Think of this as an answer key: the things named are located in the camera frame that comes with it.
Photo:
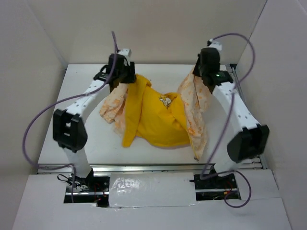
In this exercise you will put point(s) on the yellow and patterned jacket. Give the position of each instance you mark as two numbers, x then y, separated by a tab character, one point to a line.
164	120

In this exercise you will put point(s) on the aluminium frame rail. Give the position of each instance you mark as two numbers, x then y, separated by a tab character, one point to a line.
250	136
143	168

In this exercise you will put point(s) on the aluminium frame rail right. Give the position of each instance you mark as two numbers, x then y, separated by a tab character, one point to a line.
250	136

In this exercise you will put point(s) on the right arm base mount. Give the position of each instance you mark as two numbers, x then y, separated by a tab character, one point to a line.
215	188

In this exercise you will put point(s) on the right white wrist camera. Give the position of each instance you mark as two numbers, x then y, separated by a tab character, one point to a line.
214	44

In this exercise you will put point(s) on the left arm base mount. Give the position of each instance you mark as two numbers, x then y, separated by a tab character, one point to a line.
97	193

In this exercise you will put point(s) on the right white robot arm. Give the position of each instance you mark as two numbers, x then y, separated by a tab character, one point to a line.
222	89

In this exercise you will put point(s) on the aluminium frame rail front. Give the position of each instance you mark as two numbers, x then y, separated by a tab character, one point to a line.
143	168

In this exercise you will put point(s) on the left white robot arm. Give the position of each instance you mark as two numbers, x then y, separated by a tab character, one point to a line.
69	124

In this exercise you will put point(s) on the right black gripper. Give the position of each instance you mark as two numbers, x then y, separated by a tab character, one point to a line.
196	72

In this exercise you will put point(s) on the white cover sheet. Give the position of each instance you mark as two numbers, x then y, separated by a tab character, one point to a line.
163	189

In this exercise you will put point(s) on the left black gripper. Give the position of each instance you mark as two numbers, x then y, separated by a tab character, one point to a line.
131	77

